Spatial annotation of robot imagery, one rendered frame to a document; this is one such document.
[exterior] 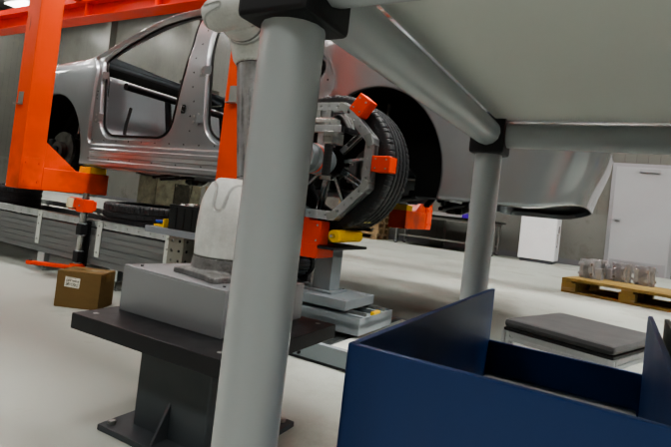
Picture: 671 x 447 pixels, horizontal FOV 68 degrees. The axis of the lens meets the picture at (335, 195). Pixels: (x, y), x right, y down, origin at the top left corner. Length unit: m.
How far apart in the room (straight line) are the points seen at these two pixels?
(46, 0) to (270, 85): 4.01
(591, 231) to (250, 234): 11.33
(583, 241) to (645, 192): 1.49
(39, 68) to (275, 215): 3.92
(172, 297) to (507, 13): 1.18
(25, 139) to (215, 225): 2.81
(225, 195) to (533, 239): 9.61
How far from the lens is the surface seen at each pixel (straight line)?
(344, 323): 2.28
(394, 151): 2.30
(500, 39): 0.33
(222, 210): 1.34
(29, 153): 4.04
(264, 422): 0.22
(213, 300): 1.26
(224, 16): 1.54
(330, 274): 2.45
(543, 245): 10.66
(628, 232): 11.46
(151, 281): 1.41
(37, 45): 4.12
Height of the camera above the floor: 0.64
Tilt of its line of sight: 1 degrees up
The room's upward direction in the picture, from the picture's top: 7 degrees clockwise
